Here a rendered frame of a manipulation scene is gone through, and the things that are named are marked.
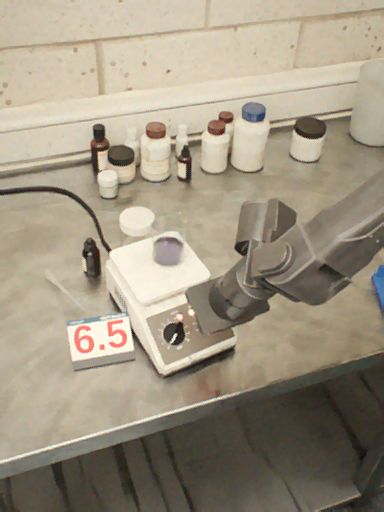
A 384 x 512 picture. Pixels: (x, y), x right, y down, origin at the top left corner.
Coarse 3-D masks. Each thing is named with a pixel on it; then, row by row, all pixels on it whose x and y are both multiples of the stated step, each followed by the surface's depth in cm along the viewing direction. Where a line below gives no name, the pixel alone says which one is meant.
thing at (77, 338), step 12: (84, 324) 87; (96, 324) 88; (108, 324) 88; (120, 324) 88; (72, 336) 87; (84, 336) 87; (96, 336) 87; (108, 336) 88; (120, 336) 88; (72, 348) 86; (84, 348) 87; (96, 348) 87; (108, 348) 88
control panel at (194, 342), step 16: (160, 320) 85; (176, 320) 86; (192, 320) 87; (160, 336) 84; (192, 336) 86; (208, 336) 87; (224, 336) 87; (160, 352) 84; (176, 352) 84; (192, 352) 85
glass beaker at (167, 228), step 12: (156, 216) 87; (168, 216) 88; (180, 216) 88; (156, 228) 89; (168, 228) 90; (180, 228) 89; (156, 240) 86; (168, 240) 85; (180, 240) 86; (156, 252) 88; (168, 252) 87; (180, 252) 88; (156, 264) 89; (168, 264) 88; (180, 264) 90
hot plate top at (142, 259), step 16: (144, 240) 93; (112, 256) 91; (128, 256) 91; (144, 256) 91; (192, 256) 91; (128, 272) 88; (144, 272) 88; (160, 272) 88; (176, 272) 89; (192, 272) 89; (208, 272) 89; (144, 288) 86; (160, 288) 86; (176, 288) 86; (144, 304) 85
